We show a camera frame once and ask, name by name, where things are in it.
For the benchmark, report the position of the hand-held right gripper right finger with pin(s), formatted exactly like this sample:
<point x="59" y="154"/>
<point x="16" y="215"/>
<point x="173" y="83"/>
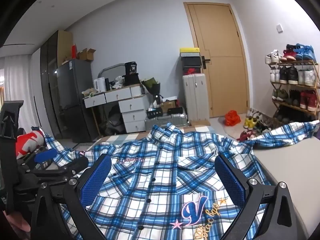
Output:
<point x="230" y="180"/>

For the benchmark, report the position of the flat black box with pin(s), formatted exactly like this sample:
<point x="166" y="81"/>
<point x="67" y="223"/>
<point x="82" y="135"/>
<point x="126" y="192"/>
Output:
<point x="175" y="111"/>

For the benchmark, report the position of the black bag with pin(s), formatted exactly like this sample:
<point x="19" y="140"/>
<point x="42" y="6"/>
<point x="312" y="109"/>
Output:
<point x="131" y="72"/>

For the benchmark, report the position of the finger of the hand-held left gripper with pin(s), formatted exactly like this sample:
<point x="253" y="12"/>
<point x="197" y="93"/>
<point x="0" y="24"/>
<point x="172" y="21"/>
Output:
<point x="46" y="155"/>
<point x="75" y="166"/>

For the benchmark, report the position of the red white pillow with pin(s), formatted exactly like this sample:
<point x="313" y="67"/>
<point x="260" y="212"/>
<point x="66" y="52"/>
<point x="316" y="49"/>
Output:
<point x="30" y="140"/>

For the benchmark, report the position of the open cardboard box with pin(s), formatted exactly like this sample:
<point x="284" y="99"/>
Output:
<point x="86" y="53"/>

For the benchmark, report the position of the black bottle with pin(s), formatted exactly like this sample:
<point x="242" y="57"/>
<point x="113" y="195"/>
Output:
<point x="107" y="83"/>

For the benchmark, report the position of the brown cardboard box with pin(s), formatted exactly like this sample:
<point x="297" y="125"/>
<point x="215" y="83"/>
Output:
<point x="170" y="105"/>

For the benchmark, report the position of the dark glass wardrobe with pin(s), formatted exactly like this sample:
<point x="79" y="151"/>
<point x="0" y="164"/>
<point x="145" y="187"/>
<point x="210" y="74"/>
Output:
<point x="50" y="67"/>

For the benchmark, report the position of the yellow shoe box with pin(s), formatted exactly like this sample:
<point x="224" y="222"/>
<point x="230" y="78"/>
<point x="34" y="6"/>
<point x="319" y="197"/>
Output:
<point x="190" y="50"/>

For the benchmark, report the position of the checked bed sheet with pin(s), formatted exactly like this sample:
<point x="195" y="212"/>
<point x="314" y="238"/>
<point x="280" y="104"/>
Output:
<point x="117" y="140"/>

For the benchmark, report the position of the grey drawer cabinet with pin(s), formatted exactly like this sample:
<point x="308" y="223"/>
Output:
<point x="196" y="97"/>

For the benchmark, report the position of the grey fridge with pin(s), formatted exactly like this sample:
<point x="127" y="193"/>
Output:
<point x="75" y="92"/>

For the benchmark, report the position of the dark backpack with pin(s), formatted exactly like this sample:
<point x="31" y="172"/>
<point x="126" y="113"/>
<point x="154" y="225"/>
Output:
<point x="112" y="122"/>

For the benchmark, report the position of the grey metal frame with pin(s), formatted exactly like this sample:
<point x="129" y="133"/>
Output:
<point x="110" y="68"/>

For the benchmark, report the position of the person's left hand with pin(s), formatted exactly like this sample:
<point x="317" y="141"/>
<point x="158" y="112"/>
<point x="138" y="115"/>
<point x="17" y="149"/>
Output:
<point x="15" y="223"/>

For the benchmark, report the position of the white curtain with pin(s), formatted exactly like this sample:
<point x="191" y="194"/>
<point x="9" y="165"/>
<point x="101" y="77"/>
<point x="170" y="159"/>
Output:
<point x="17" y="80"/>

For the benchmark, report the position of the dark wrapped bouquet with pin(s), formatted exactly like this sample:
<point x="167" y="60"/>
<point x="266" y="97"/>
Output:
<point x="152" y="86"/>

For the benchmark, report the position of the black shoe box red logo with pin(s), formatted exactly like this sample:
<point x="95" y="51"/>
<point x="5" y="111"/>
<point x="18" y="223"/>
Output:
<point x="191" y="70"/>

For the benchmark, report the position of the pile of shoes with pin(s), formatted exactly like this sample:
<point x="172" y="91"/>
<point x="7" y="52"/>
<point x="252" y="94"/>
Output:
<point x="250" y="122"/>

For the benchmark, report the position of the red packet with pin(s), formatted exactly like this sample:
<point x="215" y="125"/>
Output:
<point x="74" y="51"/>

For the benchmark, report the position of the blue plaid shirt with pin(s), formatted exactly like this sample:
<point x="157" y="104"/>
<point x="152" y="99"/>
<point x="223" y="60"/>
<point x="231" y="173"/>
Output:
<point x="160" y="170"/>

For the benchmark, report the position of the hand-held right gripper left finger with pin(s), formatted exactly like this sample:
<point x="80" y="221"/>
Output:
<point x="96" y="180"/>

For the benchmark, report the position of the orange plastic bag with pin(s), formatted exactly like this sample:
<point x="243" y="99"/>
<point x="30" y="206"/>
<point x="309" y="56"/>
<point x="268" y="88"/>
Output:
<point x="232" y="117"/>

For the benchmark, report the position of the white kettle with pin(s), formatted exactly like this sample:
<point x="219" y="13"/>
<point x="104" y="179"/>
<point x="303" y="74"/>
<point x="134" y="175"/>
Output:
<point x="99" y="84"/>

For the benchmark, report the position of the white light switch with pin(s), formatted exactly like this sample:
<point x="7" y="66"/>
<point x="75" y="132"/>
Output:
<point x="279" y="27"/>

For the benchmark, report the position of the white drawer desk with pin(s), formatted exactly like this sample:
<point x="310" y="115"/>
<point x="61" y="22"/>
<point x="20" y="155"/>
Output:
<point x="130" y="105"/>

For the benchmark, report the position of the wooden shoe rack with shoes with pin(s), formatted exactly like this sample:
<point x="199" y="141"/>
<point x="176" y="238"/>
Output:
<point x="290" y="75"/>

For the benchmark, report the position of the grey mattress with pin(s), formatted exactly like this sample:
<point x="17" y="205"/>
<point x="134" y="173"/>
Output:
<point x="287" y="165"/>

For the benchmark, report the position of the black crate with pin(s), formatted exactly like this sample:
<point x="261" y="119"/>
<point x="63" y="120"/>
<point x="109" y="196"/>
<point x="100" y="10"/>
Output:
<point x="153" y="113"/>

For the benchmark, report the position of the silver suitcase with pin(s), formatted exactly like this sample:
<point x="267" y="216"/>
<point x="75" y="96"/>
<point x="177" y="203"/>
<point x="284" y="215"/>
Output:
<point x="166" y="120"/>

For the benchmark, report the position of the floor vent grille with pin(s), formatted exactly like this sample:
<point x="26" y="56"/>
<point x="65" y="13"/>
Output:
<point x="83" y="144"/>

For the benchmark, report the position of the wooden door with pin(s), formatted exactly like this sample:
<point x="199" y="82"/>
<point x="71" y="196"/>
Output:
<point x="220" y="67"/>

